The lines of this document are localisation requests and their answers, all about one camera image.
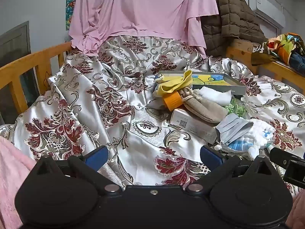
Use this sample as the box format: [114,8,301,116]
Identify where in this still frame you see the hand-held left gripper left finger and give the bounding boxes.
[36,145,123,194]

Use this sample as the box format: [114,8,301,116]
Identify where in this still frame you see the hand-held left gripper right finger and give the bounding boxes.
[186,145,272,194]

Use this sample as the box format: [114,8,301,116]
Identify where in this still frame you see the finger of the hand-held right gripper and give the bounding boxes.
[269,147,302,166]

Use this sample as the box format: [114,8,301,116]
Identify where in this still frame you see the white sock with blue print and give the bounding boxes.
[214,118,277,159]

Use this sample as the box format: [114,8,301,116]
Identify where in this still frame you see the grey face mask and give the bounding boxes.
[216,113,254,146]

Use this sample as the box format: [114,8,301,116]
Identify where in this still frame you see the beige drawstring pouch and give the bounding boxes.
[180,87,229,124]

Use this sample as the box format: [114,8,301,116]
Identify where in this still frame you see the grey metal tin box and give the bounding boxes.
[155,70,247,96]

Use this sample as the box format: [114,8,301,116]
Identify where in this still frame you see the yellow knit cloth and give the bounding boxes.
[158,70,193,98]

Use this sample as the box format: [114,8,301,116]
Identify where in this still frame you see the white cardboard box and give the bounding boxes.
[170,108,218,145]

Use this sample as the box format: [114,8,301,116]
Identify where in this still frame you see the floral satin bedspread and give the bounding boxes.
[0,35,305,196]

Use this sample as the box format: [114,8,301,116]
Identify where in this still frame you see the white cloth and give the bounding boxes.
[193,86,233,106]

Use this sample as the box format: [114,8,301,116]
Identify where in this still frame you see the pink fleece cloth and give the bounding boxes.
[0,136,37,229]

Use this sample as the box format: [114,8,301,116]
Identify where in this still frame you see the blue jeans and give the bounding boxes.
[289,52,305,73]

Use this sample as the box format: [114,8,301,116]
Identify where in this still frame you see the brown printed cloth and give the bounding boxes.
[251,42,279,66]

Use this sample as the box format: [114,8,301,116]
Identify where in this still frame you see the colourful patchwork cloth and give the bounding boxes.
[266,33,305,65]

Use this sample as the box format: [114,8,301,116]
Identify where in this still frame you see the grey framed panel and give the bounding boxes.
[0,21,40,124]

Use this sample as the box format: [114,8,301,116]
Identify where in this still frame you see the brown quilted jacket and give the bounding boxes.
[201,0,268,58]

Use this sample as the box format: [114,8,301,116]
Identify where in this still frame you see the white air conditioner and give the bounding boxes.
[248,0,286,28]

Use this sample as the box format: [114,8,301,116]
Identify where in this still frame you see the pink bed sheet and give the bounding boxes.
[69,0,220,56]

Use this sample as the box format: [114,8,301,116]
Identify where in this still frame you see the wooden bed frame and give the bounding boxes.
[0,39,305,124]

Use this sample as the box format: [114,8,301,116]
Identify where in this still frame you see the colourful wall poster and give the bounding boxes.
[65,0,78,31]

